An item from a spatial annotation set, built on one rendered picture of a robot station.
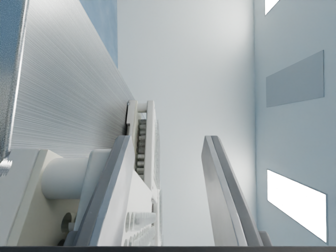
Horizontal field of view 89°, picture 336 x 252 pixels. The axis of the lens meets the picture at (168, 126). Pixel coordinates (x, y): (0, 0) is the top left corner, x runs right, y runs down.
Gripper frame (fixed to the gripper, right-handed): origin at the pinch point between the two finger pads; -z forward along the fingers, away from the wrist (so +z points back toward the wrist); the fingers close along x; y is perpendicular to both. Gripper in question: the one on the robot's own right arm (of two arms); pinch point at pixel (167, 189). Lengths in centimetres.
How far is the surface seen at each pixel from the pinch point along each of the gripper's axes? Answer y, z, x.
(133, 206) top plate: 7.1, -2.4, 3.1
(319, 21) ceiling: 29, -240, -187
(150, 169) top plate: 24.0, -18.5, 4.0
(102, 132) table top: 10.7, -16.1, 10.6
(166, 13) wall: 43, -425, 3
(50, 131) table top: 2.1, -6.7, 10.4
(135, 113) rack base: 18.5, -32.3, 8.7
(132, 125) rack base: 19.8, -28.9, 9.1
